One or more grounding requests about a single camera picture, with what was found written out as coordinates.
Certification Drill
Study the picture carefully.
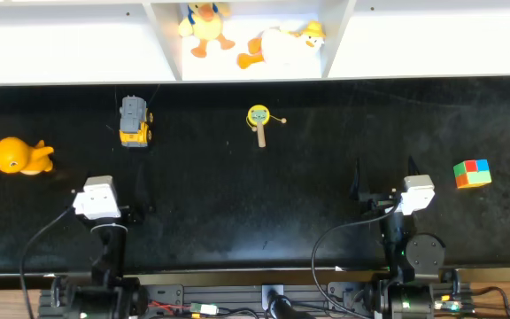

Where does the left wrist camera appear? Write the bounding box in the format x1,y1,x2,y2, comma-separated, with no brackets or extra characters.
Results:
73,175,122,222

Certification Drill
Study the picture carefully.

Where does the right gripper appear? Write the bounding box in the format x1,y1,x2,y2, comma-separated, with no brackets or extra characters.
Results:
350,154,421,214

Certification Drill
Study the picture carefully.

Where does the black cable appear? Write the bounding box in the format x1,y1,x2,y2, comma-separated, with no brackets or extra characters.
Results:
19,206,77,319
310,198,402,319

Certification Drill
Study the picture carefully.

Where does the orange rubber toy figure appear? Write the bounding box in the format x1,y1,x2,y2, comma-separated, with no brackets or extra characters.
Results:
0,136,56,176

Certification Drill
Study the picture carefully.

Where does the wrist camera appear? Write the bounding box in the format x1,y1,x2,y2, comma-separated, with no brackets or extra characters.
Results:
73,175,122,222
398,174,437,217

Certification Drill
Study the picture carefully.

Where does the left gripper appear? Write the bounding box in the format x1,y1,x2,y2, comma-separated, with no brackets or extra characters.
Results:
120,161,152,223

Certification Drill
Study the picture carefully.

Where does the white shelf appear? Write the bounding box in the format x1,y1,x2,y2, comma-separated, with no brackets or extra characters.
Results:
0,0,510,88

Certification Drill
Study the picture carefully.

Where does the mounting rail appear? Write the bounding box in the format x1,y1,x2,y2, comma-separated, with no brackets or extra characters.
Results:
37,281,510,319

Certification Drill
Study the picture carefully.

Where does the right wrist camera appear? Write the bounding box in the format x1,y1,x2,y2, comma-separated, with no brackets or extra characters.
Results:
398,174,437,217

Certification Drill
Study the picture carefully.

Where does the white plush duck yellow hat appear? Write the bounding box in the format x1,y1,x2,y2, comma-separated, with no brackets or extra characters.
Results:
236,19,327,70

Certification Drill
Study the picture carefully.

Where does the yellow rattle drum toy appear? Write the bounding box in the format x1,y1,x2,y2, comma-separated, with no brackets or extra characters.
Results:
244,104,288,149

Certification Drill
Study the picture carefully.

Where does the many-coloured puzzle cube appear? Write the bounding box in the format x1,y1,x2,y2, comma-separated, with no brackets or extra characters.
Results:
452,159,493,191

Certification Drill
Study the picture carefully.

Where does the grey and yellow toy truck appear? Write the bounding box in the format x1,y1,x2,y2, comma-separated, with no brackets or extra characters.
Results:
118,95,155,149

